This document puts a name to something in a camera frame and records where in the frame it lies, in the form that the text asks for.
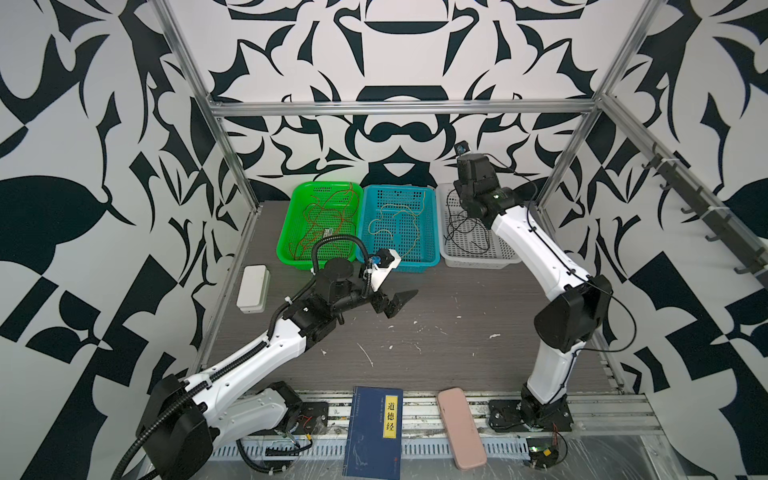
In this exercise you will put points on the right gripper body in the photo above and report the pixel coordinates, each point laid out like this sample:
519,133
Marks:
462,189

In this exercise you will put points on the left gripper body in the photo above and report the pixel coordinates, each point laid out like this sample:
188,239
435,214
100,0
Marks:
378,303

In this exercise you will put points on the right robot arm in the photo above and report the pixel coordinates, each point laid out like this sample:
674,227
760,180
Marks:
578,302

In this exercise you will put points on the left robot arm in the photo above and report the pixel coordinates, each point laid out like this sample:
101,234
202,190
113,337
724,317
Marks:
187,419

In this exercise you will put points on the white plastic basket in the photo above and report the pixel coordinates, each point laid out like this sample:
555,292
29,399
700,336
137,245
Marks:
465,242

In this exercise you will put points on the teal plastic basket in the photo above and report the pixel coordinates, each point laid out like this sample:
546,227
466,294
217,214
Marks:
402,218

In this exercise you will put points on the green plastic basket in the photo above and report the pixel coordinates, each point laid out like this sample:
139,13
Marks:
314,206

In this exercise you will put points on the white box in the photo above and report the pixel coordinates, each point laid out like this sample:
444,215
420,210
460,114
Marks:
253,289

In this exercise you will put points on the blue book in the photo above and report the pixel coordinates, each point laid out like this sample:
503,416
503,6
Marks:
373,448

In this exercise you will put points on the pink case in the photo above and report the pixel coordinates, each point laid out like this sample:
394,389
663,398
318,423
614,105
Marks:
465,442

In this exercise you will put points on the small circuit board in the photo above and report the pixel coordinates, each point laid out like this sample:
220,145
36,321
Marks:
545,457

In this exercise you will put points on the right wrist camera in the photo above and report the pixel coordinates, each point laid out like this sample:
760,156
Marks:
461,148

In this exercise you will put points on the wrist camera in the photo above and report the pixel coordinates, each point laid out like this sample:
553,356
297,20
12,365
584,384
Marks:
379,266
461,148

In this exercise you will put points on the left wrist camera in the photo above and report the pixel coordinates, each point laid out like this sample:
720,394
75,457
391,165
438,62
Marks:
379,266

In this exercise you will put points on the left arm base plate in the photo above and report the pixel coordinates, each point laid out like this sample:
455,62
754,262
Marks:
310,418

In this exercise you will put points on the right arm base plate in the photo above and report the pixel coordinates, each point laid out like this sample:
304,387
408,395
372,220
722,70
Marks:
507,416

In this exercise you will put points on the wall hook rail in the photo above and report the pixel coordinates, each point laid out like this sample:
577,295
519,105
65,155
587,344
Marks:
724,224

